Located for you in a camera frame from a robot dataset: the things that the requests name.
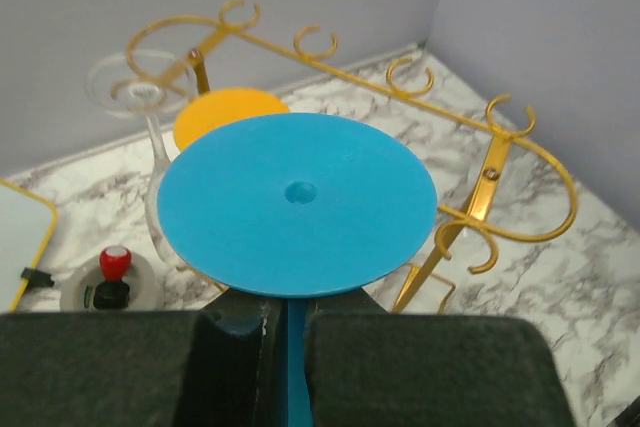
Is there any gold wire glass rack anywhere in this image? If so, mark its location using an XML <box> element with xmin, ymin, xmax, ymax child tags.
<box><xmin>124</xmin><ymin>0</ymin><xmax>578</xmax><ymax>313</ymax></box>

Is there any blue goblet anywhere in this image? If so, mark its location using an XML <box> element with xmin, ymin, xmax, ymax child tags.
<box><xmin>157</xmin><ymin>113</ymin><xmax>438</xmax><ymax>426</ymax></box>

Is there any grey holder with marker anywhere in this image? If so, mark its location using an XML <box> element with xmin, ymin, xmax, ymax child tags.
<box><xmin>60</xmin><ymin>245</ymin><xmax>163</xmax><ymax>311</ymax></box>

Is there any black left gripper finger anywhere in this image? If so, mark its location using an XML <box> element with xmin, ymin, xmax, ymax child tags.
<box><xmin>1</xmin><ymin>291</ymin><xmax>281</xmax><ymax>426</ymax></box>

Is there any yellow goblet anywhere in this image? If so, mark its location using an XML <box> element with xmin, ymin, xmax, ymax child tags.
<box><xmin>173</xmin><ymin>87</ymin><xmax>289</xmax><ymax>152</ymax></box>

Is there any whiteboard with red writing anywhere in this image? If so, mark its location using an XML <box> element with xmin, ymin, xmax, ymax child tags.
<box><xmin>1</xmin><ymin>179</ymin><xmax>58</xmax><ymax>313</ymax></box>

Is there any clear wine glass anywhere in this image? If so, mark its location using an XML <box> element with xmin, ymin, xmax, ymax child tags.
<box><xmin>84</xmin><ymin>49</ymin><xmax>197</xmax><ymax>271</ymax></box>

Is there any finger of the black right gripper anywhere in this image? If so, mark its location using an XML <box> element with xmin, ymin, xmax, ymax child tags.
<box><xmin>304</xmin><ymin>300</ymin><xmax>576</xmax><ymax>426</ymax></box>

